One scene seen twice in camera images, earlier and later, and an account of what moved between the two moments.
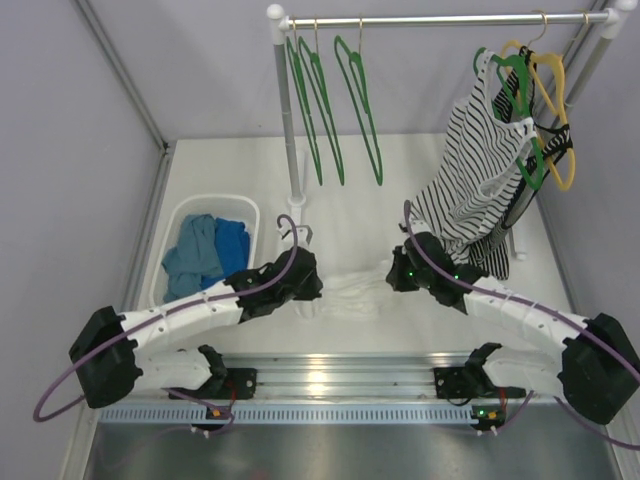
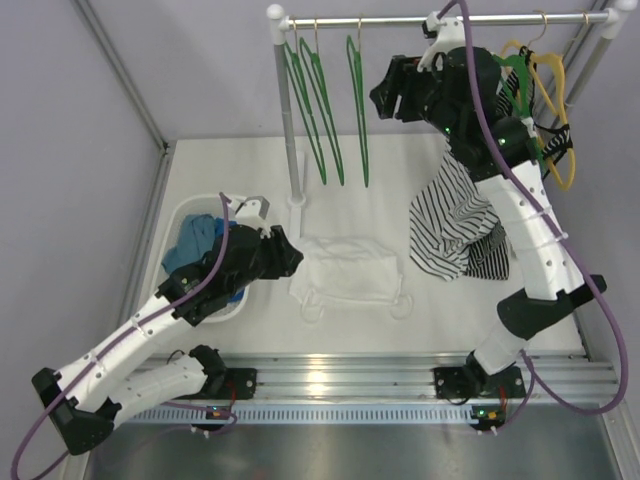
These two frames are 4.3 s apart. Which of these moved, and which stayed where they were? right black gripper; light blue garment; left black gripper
Moved: left black gripper; right black gripper
Stayed: light blue garment
